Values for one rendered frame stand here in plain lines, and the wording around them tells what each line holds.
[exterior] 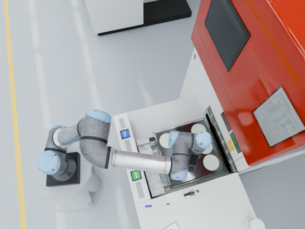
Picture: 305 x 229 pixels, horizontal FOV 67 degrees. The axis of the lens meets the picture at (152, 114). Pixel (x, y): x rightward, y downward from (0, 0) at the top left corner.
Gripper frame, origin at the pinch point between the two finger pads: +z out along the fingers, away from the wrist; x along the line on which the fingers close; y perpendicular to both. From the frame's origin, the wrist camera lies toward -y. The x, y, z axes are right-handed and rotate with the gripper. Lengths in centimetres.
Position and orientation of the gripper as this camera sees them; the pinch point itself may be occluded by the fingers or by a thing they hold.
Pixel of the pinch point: (189, 158)
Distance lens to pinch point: 139.4
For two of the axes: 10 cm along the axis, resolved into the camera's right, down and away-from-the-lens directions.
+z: -0.3, 3.8, 9.2
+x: -9.7, -2.4, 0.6
